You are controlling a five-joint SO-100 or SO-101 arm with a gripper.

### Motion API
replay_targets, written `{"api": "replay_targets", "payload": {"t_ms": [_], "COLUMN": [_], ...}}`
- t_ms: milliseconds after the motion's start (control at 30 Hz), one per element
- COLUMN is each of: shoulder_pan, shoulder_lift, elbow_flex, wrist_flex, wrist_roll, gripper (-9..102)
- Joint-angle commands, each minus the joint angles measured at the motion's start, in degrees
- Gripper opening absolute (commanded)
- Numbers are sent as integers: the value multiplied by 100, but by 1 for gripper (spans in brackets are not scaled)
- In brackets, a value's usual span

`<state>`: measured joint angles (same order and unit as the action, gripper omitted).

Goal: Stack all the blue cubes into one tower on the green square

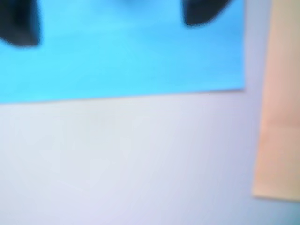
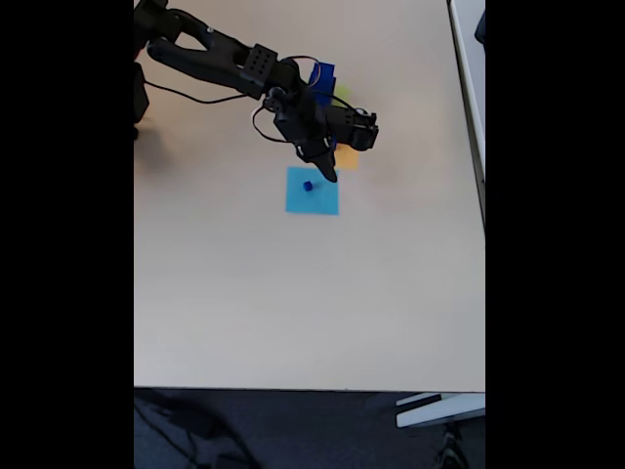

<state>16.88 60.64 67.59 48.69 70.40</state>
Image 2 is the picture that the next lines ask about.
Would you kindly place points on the medium blue cube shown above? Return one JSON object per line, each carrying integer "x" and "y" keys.
{"x": 326, "y": 75}

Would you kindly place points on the orange paper square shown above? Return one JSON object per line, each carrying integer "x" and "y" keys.
{"x": 347, "y": 160}

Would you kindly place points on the light blue paper square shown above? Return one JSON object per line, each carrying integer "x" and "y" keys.
{"x": 312, "y": 202}

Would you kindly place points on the green paper square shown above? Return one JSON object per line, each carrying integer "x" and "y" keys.
{"x": 343, "y": 91}

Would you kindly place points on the white neighbouring table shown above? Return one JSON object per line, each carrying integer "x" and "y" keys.
{"x": 471, "y": 98}

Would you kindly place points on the dark object on neighbouring table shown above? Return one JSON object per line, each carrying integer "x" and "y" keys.
{"x": 481, "y": 27}

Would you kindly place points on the white table foot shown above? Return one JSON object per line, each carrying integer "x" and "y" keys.
{"x": 439, "y": 413}

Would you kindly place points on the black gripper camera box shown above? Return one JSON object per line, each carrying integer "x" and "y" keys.
{"x": 354, "y": 129}

